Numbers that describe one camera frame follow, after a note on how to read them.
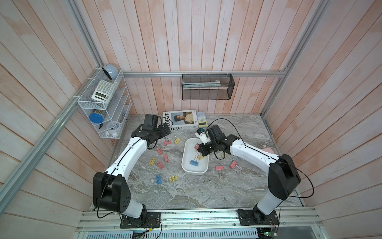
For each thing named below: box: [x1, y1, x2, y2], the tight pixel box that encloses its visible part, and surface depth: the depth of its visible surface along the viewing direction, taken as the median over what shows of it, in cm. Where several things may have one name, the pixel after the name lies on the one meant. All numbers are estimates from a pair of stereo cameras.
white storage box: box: [181, 137, 209, 176], surface depth 95 cm
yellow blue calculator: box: [195, 111, 209, 128], surface depth 120 cm
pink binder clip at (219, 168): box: [214, 165, 225, 171], surface depth 94 cm
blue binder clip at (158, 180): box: [156, 174, 162, 185], surface depth 87 cm
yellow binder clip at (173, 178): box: [168, 175, 179, 182], surface depth 88 cm
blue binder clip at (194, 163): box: [190, 158, 199, 167], surface depth 95 cm
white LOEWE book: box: [162, 109, 199, 131], surface depth 114 cm
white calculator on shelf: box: [91, 79, 116, 104], surface depth 78 cm
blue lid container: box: [88, 113, 104, 124], surface depth 78 cm
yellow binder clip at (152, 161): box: [149, 156, 157, 166], surface depth 95 cm
